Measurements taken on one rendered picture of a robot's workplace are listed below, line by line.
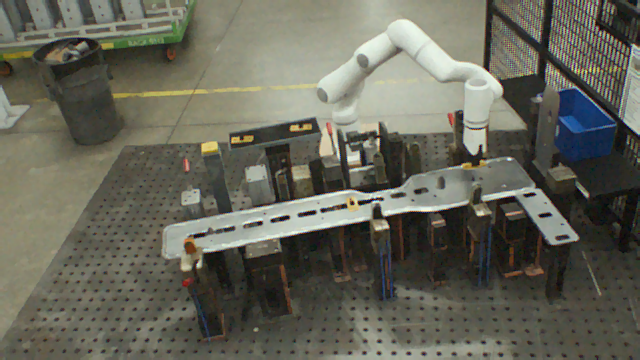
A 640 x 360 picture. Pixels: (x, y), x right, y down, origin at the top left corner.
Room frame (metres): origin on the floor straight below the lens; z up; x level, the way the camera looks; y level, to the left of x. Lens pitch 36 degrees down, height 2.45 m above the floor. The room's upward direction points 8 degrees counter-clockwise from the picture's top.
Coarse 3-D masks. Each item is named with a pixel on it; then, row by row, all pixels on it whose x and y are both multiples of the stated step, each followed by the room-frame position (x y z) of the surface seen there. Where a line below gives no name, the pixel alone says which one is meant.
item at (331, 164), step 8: (328, 160) 2.02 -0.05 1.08; (336, 160) 2.01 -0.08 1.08; (328, 168) 1.97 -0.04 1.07; (336, 168) 1.98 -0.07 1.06; (328, 176) 1.97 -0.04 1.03; (336, 176) 1.98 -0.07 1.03; (328, 184) 1.97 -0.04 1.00; (336, 184) 1.98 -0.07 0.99; (328, 192) 1.99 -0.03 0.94; (344, 208) 1.99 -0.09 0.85; (344, 232) 1.98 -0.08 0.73; (344, 240) 1.97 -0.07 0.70
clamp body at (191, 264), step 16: (192, 256) 1.59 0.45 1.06; (192, 272) 1.53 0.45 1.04; (208, 272) 1.62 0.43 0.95; (192, 288) 1.53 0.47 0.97; (208, 288) 1.54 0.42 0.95; (208, 304) 1.55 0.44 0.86; (208, 320) 1.54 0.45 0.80; (224, 320) 1.62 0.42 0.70; (208, 336) 1.53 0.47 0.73; (224, 336) 1.53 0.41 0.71
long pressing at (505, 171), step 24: (456, 168) 1.95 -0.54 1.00; (480, 168) 1.93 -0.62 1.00; (504, 168) 1.91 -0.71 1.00; (336, 192) 1.91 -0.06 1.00; (360, 192) 1.88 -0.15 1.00; (384, 192) 1.87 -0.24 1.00; (408, 192) 1.85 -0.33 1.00; (432, 192) 1.83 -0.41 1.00; (456, 192) 1.81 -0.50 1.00; (504, 192) 1.77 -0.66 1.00; (216, 216) 1.86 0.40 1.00; (240, 216) 1.85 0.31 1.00; (264, 216) 1.83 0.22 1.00; (312, 216) 1.79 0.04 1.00; (336, 216) 1.77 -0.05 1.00; (360, 216) 1.75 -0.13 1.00; (168, 240) 1.77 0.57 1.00; (216, 240) 1.73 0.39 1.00; (240, 240) 1.71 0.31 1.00
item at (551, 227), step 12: (516, 192) 1.76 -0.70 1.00; (528, 192) 1.75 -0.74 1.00; (540, 192) 1.74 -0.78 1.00; (528, 204) 1.69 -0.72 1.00; (540, 204) 1.68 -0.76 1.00; (552, 204) 1.67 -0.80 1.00; (528, 216) 1.63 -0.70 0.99; (552, 216) 1.61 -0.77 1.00; (540, 228) 1.55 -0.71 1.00; (552, 228) 1.55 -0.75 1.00; (564, 228) 1.54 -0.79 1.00; (552, 240) 1.49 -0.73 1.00; (564, 240) 1.48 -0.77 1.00; (576, 240) 1.48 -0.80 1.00
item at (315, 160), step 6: (312, 156) 2.03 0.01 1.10; (318, 156) 2.03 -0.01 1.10; (312, 162) 2.00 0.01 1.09; (318, 162) 2.01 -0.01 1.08; (312, 168) 2.00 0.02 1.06; (318, 168) 2.01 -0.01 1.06; (312, 174) 2.01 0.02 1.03; (318, 174) 2.01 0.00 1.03; (318, 180) 2.01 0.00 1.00; (318, 186) 2.01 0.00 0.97; (318, 192) 2.01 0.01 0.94; (324, 192) 2.01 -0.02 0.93; (324, 234) 2.01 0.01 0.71
